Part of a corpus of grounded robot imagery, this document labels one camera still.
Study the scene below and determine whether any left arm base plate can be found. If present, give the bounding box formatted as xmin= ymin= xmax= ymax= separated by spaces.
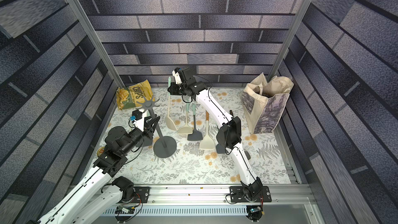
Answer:
xmin=121 ymin=187 xmax=151 ymax=204

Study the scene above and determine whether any canvas tote bag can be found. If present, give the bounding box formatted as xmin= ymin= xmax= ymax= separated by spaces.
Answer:
xmin=241 ymin=73 xmax=294 ymax=134

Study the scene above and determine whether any circuit board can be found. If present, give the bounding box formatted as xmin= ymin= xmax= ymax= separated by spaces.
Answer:
xmin=246 ymin=205 xmax=263 ymax=223
xmin=115 ymin=205 xmax=136 ymax=216

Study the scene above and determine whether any green handle cream utensil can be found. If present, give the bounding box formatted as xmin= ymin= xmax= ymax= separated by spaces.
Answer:
xmin=177 ymin=103 xmax=193 ymax=135

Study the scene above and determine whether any yellow chips bag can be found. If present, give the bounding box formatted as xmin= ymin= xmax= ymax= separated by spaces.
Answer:
xmin=116 ymin=80 xmax=153 ymax=110

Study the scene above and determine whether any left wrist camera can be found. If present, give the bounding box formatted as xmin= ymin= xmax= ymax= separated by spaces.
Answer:
xmin=129 ymin=110 xmax=147 ymax=131

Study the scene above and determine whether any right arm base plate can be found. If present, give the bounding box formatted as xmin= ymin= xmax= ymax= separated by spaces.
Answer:
xmin=227 ymin=186 xmax=272 ymax=203

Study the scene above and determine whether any green handle grey turner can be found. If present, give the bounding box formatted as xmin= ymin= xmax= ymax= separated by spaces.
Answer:
xmin=216 ymin=144 xmax=226 ymax=154

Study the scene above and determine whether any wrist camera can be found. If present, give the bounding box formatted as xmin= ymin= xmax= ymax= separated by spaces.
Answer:
xmin=129 ymin=110 xmax=147 ymax=131
xmin=172 ymin=67 xmax=182 ymax=85

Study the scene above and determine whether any grey utensil rack stand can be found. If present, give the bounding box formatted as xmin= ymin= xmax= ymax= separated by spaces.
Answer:
xmin=139 ymin=96 xmax=177 ymax=158

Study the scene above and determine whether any wooden handle white spatula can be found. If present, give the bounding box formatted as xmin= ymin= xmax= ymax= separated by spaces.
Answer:
xmin=199 ymin=112 xmax=216 ymax=150

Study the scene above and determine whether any green handle grey utensil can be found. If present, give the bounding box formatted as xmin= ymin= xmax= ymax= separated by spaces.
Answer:
xmin=187 ymin=104 xmax=203 ymax=141

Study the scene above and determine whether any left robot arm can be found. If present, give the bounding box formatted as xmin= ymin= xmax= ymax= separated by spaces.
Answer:
xmin=37 ymin=116 xmax=160 ymax=224

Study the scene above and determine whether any left circuit board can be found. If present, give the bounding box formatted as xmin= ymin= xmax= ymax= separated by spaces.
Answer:
xmin=115 ymin=205 xmax=136 ymax=216

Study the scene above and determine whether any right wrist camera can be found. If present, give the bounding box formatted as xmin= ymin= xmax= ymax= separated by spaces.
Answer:
xmin=172 ymin=67 xmax=182 ymax=85

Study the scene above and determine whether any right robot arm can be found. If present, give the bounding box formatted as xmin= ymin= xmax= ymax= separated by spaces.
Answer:
xmin=168 ymin=67 xmax=264 ymax=202

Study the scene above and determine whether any green handle cream ladle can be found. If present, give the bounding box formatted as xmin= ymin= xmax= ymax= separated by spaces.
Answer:
xmin=164 ymin=76 xmax=178 ymax=131

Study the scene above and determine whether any right circuit board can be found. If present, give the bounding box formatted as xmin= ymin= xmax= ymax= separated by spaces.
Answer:
xmin=246 ymin=205 xmax=263 ymax=223

